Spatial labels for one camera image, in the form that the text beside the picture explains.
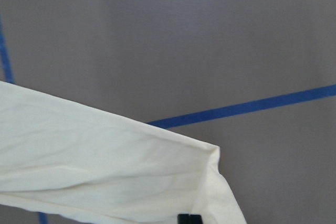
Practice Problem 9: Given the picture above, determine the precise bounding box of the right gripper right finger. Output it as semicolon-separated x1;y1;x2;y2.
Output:
190;215;203;224

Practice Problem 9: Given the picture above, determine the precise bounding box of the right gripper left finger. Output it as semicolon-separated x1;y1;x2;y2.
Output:
177;214;190;224

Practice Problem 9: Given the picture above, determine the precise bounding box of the beige printed t-shirt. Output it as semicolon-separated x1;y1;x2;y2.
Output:
1;82;245;223

